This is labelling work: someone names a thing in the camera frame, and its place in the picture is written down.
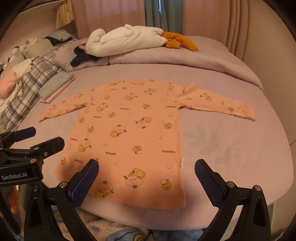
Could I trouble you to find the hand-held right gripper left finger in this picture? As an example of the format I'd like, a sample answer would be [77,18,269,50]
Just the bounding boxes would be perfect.
[24,159,100,241]

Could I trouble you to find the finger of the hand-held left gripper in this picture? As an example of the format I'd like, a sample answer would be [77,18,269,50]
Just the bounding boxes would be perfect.
[23,137,65,163]
[0,127,37,149]

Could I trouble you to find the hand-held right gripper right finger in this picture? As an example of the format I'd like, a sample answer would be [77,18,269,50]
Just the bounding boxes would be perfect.
[195,159,271,241]

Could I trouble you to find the orange printed shirt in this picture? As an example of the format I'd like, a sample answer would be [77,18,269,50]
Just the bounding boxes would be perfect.
[38,78,256,210]

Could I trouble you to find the person's left hand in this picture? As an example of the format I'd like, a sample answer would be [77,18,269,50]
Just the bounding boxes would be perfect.
[8,185,21,215]

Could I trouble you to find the lilac bed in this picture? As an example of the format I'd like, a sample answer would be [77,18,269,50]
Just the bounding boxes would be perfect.
[21,59,293,230]

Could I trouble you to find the pink and white garment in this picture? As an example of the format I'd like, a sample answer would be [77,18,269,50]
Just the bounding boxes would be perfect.
[0,59,33,100]

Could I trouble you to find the folded pink cloth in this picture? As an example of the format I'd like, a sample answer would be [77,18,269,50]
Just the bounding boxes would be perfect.
[40,76,77,104]

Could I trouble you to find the plaid blanket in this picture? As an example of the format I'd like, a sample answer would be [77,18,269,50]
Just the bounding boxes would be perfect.
[0,54,64,130]

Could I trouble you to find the folded grey cloth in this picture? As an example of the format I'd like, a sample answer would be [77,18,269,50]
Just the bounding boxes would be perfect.
[38,72,74,98]

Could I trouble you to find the grey-green pillow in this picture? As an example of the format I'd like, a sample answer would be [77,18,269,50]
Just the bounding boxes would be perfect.
[22,38,58,59]

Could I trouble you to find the dark garment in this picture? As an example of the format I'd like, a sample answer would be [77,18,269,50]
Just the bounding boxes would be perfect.
[70,46,100,67]

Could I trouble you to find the striped pillow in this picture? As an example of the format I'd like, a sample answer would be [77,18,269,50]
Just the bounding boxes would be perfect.
[50,30,73,42]

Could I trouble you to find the beige fringed curtain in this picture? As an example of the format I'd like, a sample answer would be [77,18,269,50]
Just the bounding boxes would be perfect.
[56,2,75,29]

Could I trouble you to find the lilac duvet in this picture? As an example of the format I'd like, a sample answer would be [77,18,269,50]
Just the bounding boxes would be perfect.
[52,35,264,92]

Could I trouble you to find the white plush toy orange feet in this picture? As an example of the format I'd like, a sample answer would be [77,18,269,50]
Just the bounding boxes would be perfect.
[86,24,199,57]

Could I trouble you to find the pink curtain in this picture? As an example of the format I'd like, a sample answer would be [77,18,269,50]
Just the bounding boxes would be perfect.
[162,0,257,58]
[70,0,146,39]

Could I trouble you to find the teal curtain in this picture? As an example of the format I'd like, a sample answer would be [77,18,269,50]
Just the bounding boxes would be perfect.
[144,0,168,30]

